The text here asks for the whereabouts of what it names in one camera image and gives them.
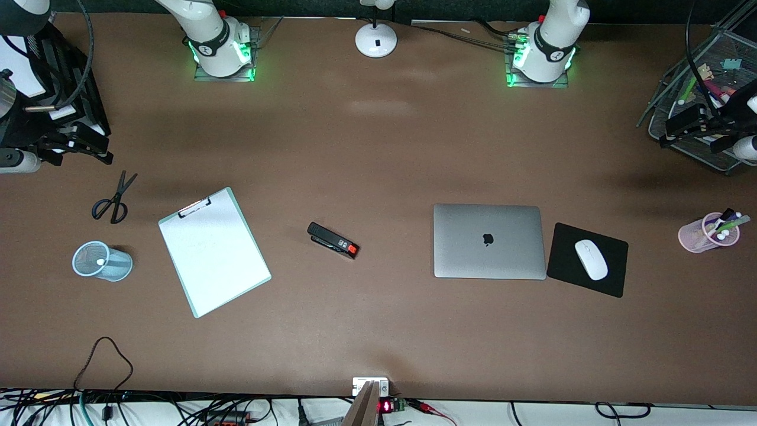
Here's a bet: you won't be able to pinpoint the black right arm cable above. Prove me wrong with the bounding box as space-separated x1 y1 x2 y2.
53 0 95 113

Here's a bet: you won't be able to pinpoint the white paper sheet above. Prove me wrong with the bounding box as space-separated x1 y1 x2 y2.
158 191 270 317

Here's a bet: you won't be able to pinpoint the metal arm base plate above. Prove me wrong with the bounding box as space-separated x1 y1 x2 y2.
504 27 571 90
193 24 257 83

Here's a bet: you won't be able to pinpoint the black cable bundle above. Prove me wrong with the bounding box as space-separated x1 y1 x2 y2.
410 22 516 51

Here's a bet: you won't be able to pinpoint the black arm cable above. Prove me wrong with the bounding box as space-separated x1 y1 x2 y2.
685 0 722 116
53 0 95 113

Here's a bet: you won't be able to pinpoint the white computer mouse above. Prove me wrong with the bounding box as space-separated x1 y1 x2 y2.
575 239 609 281

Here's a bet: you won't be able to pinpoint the light green clipboard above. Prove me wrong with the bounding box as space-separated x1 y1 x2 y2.
158 187 272 319

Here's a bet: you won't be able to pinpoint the blue mesh pen cup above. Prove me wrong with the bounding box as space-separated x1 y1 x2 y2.
72 241 134 282

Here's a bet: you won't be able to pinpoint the black stapler red tip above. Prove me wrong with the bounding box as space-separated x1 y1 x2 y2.
307 222 360 260

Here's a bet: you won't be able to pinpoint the black looped cable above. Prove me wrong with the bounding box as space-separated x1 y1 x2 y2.
74 337 134 394

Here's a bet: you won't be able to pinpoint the black red power strip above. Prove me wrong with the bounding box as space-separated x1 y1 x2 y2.
203 411 254 426

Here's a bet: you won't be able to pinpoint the wooden post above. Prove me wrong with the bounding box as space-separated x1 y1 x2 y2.
341 381 380 426

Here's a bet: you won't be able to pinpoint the black mouse pad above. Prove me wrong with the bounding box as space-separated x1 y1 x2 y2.
546 222 629 298

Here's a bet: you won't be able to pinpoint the white lamp base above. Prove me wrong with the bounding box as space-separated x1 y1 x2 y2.
355 0 398 59

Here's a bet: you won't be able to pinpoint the pink translucent pen cup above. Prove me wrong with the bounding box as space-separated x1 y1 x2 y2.
678 212 741 254

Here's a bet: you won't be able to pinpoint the white bracket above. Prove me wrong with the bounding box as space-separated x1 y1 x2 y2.
352 377 390 396

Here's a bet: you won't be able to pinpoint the black scissors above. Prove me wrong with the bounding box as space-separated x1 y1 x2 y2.
92 170 138 225

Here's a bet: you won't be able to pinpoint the black wire mesh basket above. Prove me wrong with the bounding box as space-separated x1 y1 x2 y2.
636 0 757 176

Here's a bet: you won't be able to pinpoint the black stacked paper tray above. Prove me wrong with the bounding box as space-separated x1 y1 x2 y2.
0 24 111 154

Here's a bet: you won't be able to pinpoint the silver laptop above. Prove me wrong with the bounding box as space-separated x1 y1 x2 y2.
433 204 547 280

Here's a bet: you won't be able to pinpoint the red wire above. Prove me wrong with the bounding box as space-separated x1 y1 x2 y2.
408 400 457 426

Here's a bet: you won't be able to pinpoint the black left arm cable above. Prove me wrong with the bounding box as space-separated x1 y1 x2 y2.
685 0 722 116

